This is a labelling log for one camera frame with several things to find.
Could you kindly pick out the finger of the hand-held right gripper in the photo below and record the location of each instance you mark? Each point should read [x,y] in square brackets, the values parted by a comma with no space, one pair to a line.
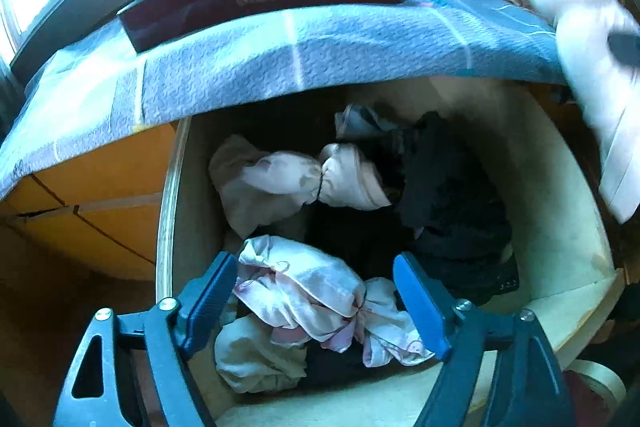
[625,46]

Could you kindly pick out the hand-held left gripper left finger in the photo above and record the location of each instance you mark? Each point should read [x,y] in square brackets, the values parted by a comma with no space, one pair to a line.
[210,297]

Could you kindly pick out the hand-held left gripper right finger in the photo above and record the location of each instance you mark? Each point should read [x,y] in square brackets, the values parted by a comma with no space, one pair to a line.
[420,307]

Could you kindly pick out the white cloth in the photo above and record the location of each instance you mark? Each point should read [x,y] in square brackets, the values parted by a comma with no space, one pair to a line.
[590,57]

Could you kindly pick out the cream cloth bundle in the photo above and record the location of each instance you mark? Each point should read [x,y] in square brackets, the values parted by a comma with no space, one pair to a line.
[250,357]

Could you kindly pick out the pink floral knotted cloth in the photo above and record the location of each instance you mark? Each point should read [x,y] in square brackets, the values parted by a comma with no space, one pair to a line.
[300,292]

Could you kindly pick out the black cloth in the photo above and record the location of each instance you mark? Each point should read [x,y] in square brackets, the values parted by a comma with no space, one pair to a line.
[450,207]

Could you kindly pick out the dark red box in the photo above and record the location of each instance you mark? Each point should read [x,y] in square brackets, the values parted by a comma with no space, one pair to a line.
[250,2]

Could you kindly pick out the pale pink knotted cloth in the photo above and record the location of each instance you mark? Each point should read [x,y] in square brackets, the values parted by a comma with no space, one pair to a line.
[280,187]

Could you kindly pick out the cream tape roll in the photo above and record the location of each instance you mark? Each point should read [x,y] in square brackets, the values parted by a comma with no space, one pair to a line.
[607,379]

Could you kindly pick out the blue checked bedsheet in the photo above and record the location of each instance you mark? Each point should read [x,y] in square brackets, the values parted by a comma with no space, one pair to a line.
[300,57]

